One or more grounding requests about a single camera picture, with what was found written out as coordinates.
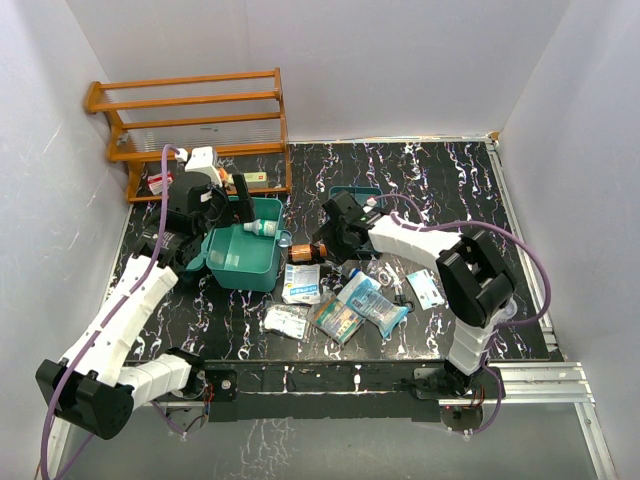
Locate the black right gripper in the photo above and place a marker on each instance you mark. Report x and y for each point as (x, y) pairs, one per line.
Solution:
(336, 253)

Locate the red white medicine box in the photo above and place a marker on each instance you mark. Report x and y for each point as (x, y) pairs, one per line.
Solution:
(155, 182)

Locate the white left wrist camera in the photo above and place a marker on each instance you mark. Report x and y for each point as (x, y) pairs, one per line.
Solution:
(203, 160)

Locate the dark blue divided tray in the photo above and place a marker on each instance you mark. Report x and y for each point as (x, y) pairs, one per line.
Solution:
(361, 194)

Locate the teal medicine kit box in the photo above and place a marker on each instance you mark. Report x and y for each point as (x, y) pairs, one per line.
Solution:
(242, 260)

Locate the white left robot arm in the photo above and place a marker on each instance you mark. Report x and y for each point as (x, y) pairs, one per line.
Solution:
(90, 386)

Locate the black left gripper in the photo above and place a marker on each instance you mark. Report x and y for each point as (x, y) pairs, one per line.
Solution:
(237, 211)

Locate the blue white card packet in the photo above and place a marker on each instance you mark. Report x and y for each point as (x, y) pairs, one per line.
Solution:
(425, 289)

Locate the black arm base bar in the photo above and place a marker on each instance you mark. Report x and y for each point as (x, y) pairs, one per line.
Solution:
(343, 389)

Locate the cream medicine box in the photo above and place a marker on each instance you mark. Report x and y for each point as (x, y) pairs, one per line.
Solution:
(256, 180)

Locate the white blue sachet pack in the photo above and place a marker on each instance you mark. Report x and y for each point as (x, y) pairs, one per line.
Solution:
(301, 284)

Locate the green blue bandage packet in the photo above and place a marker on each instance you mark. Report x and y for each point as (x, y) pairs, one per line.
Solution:
(335, 319)

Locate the white bottle green label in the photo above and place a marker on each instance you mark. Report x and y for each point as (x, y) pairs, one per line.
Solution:
(261, 227)

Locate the white gauze packet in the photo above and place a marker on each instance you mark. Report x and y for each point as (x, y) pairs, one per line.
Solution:
(287, 320)

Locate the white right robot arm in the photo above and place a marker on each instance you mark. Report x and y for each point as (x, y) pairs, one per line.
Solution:
(477, 283)

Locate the clear plastic measuring cup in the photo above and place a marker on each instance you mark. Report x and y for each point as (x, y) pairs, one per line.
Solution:
(510, 310)

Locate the brown glass medicine bottle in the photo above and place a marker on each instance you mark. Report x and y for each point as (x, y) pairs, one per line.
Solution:
(307, 254)

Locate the light blue ice pack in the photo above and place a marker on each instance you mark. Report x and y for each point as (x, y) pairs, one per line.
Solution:
(362, 295)

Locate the wooden shelf rack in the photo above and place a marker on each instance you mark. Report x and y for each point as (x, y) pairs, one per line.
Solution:
(238, 114)

